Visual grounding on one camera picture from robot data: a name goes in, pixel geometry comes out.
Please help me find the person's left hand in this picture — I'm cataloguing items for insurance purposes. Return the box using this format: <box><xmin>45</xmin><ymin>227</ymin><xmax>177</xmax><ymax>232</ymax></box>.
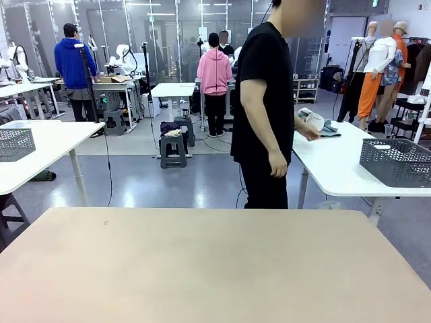
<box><xmin>300</xmin><ymin>122</ymin><xmax>321</xmax><ymax>142</ymax></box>

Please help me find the black tripod with white cap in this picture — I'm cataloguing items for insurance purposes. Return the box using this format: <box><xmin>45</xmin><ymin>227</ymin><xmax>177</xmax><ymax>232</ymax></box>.
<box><xmin>73</xmin><ymin>42</ymin><xmax>102</xmax><ymax>124</ymax></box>

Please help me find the purple and beige clothes pile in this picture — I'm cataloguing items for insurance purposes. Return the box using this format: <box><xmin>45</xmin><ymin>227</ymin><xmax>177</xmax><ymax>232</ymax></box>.
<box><xmin>160</xmin><ymin>120</ymin><xmax>183</xmax><ymax>138</ymax></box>

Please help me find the open cardboard box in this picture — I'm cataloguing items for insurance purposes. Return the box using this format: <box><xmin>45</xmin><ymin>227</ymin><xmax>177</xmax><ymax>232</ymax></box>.
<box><xmin>100</xmin><ymin>74</ymin><xmax>131</xmax><ymax>84</ymax></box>

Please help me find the person's left forearm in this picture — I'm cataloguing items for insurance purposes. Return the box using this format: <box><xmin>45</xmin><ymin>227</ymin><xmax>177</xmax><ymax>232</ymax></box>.
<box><xmin>294</xmin><ymin>112</ymin><xmax>309</xmax><ymax>131</ymax></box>

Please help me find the wooden shoe shelf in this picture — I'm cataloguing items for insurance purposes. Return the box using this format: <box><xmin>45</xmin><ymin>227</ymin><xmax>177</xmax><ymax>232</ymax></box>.
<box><xmin>292</xmin><ymin>77</ymin><xmax>320</xmax><ymax>104</ymax></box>

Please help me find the mannequin with white shirt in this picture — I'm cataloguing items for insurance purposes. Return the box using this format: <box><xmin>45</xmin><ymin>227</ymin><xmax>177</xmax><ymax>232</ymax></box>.
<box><xmin>363</xmin><ymin>19</ymin><xmax>405</xmax><ymax>134</ymax></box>

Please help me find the person in pink hoodie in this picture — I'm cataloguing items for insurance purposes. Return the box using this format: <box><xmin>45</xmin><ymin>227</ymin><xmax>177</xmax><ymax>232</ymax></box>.
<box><xmin>197</xmin><ymin>32</ymin><xmax>233</xmax><ymax>138</ymax></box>

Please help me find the white metal frame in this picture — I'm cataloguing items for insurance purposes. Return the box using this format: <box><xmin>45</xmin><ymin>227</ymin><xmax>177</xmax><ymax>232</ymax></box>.
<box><xmin>413</xmin><ymin>80</ymin><xmax>431</xmax><ymax>145</ymax></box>

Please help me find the grey metal workbench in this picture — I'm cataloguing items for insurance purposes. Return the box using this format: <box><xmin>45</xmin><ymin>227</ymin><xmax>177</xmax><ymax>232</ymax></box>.
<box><xmin>92</xmin><ymin>75</ymin><xmax>145</xmax><ymax>131</ymax></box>

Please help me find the thin black floor cable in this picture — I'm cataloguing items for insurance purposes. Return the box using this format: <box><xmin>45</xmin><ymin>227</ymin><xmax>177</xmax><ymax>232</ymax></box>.
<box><xmin>100</xmin><ymin>127</ymin><xmax>114</xmax><ymax>208</ymax></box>

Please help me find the grey plastic step stool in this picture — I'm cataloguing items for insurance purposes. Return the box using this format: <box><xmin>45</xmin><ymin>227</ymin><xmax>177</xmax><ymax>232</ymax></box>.
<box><xmin>159</xmin><ymin>133</ymin><xmax>189</xmax><ymax>170</ymax></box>
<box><xmin>102</xmin><ymin>108</ymin><xmax>128</xmax><ymax>136</ymax></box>
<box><xmin>174</xmin><ymin>116</ymin><xmax>196</xmax><ymax>148</ymax></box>

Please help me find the person in black t-shirt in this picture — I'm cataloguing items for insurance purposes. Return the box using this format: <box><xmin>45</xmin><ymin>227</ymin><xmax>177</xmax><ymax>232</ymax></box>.
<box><xmin>230</xmin><ymin>0</ymin><xmax>329</xmax><ymax>210</ymax></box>

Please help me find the person in dark top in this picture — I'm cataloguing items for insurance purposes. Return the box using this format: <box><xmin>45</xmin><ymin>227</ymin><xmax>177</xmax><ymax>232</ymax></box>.
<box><xmin>218</xmin><ymin>30</ymin><xmax>236</xmax><ymax>57</ymax></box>

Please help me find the person's right hand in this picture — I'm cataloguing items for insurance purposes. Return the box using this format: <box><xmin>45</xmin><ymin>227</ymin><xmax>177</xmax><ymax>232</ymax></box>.
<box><xmin>269</xmin><ymin>149</ymin><xmax>289</xmax><ymax>178</ymax></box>

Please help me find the mannequin with beige cap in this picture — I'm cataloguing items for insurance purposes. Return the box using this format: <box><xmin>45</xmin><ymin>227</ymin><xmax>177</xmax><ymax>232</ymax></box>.
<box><xmin>392</xmin><ymin>20</ymin><xmax>413</xmax><ymax>81</ymax></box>

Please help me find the clothes rack with dark clothes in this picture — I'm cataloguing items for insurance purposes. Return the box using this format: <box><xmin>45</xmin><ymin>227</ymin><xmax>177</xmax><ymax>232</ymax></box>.
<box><xmin>403</xmin><ymin>35</ymin><xmax>431</xmax><ymax>97</ymax></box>

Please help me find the black trolley cart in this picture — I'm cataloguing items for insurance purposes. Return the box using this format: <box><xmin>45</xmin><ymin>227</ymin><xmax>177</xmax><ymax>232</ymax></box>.
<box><xmin>392</xmin><ymin>96</ymin><xmax>431</xmax><ymax>139</ymax></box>

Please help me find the black stool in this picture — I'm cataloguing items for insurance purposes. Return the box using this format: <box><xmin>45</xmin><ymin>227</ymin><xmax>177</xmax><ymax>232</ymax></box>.
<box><xmin>0</xmin><ymin>193</ymin><xmax>31</xmax><ymax>253</ymax></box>

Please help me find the white towel with loop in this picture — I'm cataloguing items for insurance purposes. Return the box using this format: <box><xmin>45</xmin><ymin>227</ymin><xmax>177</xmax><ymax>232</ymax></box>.
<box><xmin>298</xmin><ymin>107</ymin><xmax>326</xmax><ymax>134</ymax></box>

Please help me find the person's right forearm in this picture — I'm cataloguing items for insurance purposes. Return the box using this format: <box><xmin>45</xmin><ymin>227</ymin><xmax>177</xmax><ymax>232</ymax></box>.
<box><xmin>242</xmin><ymin>100</ymin><xmax>286</xmax><ymax>155</ymax></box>

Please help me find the white standing desk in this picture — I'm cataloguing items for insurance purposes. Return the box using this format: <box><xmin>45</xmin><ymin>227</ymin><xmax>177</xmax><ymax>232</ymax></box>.
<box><xmin>150</xmin><ymin>82</ymin><xmax>197</xmax><ymax>159</ymax></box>

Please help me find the slim black tripod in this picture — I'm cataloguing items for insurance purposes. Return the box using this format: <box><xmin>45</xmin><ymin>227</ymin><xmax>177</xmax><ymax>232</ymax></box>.
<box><xmin>141</xmin><ymin>42</ymin><xmax>154</xmax><ymax>117</ymax></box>

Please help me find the white long table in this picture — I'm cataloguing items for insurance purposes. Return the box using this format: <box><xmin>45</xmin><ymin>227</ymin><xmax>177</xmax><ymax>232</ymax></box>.
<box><xmin>0</xmin><ymin>82</ymin><xmax>61</xmax><ymax>120</ymax></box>

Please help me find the person in blue hoodie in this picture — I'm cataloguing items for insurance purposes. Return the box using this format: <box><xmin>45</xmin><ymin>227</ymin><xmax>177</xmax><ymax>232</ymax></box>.
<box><xmin>53</xmin><ymin>22</ymin><xmax>99</xmax><ymax>122</ymax></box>

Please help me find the black suitcase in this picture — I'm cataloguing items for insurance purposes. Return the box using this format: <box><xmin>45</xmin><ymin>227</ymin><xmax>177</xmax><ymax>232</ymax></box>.
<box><xmin>319</xmin><ymin>65</ymin><xmax>345</xmax><ymax>94</ymax></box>

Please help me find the dark green bag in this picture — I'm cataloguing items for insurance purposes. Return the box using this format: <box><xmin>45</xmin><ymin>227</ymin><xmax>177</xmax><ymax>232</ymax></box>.
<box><xmin>28</xmin><ymin>170</ymin><xmax>57</xmax><ymax>182</ymax></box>

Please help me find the grey plastic lattice basket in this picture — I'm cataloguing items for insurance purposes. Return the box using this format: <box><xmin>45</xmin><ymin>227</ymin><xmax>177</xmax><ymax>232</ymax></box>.
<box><xmin>359</xmin><ymin>138</ymin><xmax>431</xmax><ymax>188</ymax></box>
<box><xmin>0</xmin><ymin>127</ymin><xmax>36</xmax><ymax>163</ymax></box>

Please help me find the black light stand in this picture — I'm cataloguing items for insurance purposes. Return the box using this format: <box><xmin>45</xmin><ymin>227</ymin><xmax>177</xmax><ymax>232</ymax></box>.
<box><xmin>336</xmin><ymin>36</ymin><xmax>366</xmax><ymax>124</ymax></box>

